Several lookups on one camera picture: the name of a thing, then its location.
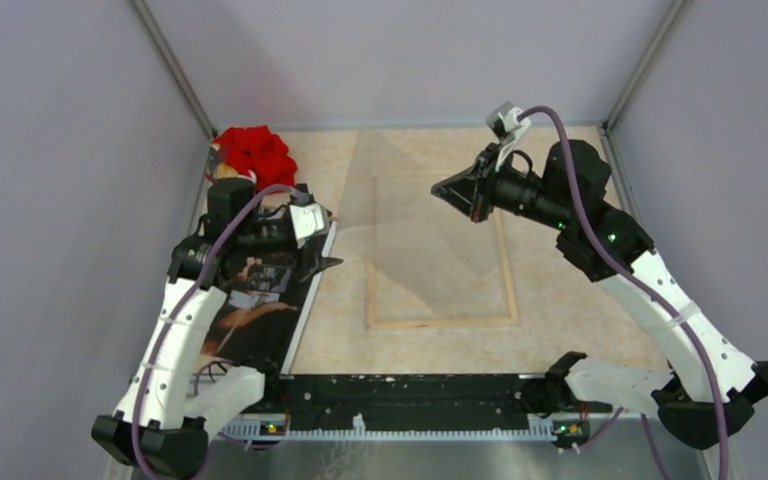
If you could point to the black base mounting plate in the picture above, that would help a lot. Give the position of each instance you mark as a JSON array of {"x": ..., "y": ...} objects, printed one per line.
[{"x": 417, "y": 402}]

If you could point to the large glossy photo print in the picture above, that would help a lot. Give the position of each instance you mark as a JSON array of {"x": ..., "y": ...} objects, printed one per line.
[{"x": 258, "y": 321}]

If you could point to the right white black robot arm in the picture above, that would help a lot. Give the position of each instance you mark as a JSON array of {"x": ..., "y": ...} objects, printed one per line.
[{"x": 709, "y": 388}]

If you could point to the aluminium front rail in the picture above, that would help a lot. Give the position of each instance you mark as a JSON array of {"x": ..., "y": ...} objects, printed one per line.
[{"x": 267, "y": 429}]

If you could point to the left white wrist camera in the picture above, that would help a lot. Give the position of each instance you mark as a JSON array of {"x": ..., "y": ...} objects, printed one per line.
[{"x": 308, "y": 219}]

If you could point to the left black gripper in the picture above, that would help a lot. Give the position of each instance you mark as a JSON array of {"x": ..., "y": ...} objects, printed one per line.
[{"x": 307, "y": 268}]

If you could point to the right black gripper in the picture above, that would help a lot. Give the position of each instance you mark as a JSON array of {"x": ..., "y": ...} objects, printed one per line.
[{"x": 473, "y": 191}]

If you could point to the wooden picture frame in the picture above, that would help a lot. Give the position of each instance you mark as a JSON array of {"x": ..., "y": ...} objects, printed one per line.
[{"x": 430, "y": 267}]

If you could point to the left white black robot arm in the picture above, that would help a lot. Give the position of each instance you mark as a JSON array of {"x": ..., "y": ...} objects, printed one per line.
[{"x": 178, "y": 358}]

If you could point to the red cloth toy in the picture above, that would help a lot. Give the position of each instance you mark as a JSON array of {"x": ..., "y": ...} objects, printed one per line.
[{"x": 253, "y": 152}]

